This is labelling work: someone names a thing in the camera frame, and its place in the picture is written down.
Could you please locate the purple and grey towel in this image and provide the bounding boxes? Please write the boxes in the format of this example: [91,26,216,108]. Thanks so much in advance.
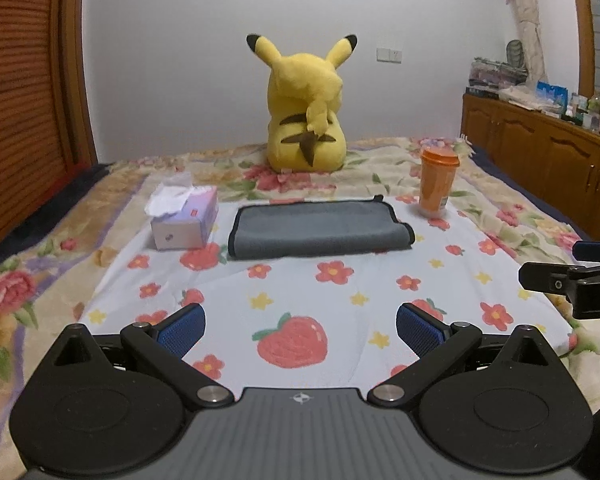
[228,195,415,260]

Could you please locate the wooden sideboard cabinet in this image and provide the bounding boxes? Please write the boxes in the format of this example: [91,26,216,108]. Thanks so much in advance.
[460,93,600,240]

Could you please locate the white strawberry print cloth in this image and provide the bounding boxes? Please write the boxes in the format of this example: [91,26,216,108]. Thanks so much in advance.
[82,202,576,393]

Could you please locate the purple tissue box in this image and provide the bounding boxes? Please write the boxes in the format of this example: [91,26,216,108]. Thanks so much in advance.
[144,172,219,250]

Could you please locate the small bottles on cabinet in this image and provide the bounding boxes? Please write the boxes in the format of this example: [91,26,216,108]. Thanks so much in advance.
[562,91,600,132]

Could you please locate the floral beige blanket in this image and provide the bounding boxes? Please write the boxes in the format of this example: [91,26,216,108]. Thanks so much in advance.
[0,138,600,479]

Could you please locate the orange lidded cup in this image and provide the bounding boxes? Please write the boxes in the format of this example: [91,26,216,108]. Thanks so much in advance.
[418,146,460,218]

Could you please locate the blue box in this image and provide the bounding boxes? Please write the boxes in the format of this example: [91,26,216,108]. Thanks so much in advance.
[535,81,569,110]

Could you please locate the beige cloth on cabinet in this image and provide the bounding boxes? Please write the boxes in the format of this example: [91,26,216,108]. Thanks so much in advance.
[498,84,545,110]

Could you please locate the stack of folded fabrics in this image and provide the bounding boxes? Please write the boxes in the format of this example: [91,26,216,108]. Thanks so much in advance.
[468,58,528,91]

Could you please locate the yellow Pikachu plush toy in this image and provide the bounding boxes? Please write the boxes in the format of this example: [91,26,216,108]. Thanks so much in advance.
[246,34,358,174]

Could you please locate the wooden slatted wardrobe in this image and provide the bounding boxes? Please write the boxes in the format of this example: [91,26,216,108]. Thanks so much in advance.
[0,0,97,243]

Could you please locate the beige patterned curtain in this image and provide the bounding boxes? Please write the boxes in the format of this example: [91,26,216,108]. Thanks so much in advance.
[513,0,546,84]

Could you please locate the white wall switch plate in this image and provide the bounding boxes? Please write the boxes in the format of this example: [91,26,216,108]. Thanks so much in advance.
[376,48,402,64]

